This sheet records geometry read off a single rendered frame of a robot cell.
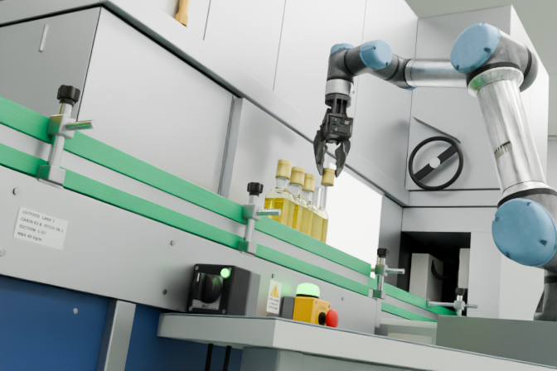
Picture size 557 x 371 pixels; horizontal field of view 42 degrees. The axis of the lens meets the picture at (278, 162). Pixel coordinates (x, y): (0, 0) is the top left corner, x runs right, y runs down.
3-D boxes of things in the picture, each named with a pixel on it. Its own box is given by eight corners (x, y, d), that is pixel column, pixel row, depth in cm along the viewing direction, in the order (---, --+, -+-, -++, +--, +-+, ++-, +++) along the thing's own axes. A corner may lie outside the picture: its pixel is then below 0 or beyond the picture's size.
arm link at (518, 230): (596, 262, 134) (525, 31, 160) (550, 248, 125) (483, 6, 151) (540, 281, 142) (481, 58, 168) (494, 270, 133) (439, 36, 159)
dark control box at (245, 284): (215, 321, 119) (222, 271, 121) (255, 325, 115) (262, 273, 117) (184, 315, 112) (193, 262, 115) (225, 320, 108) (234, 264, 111)
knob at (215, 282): (196, 302, 112) (182, 299, 109) (201, 274, 113) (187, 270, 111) (219, 304, 110) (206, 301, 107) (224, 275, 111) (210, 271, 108)
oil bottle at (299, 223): (279, 285, 171) (290, 198, 177) (300, 286, 168) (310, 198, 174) (268, 281, 167) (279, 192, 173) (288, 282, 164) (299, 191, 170)
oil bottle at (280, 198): (265, 281, 167) (277, 191, 173) (286, 281, 164) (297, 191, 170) (253, 277, 162) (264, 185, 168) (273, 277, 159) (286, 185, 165)
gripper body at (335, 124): (323, 134, 185) (328, 90, 188) (317, 143, 193) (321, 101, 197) (352, 139, 186) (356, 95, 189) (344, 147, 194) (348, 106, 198)
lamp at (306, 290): (302, 300, 142) (304, 284, 142) (322, 301, 139) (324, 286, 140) (291, 296, 138) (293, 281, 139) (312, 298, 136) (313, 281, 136)
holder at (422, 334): (372, 357, 194) (375, 328, 196) (473, 368, 180) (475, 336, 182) (345, 352, 180) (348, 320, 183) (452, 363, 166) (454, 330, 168)
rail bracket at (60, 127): (53, 190, 94) (74, 94, 97) (94, 189, 90) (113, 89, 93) (28, 181, 90) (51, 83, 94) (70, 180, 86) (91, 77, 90)
